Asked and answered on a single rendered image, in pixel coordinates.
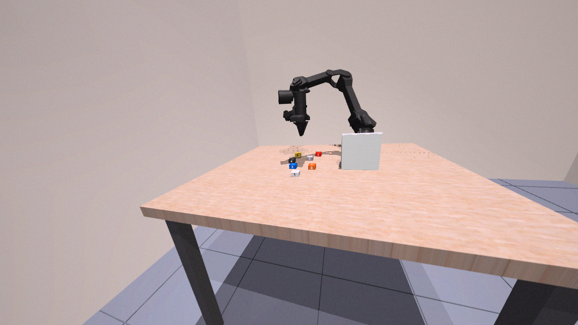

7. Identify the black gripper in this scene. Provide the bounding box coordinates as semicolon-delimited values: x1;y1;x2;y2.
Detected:
290;102;310;136

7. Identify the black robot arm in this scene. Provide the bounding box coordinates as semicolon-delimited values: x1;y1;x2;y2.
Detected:
278;69;376;133

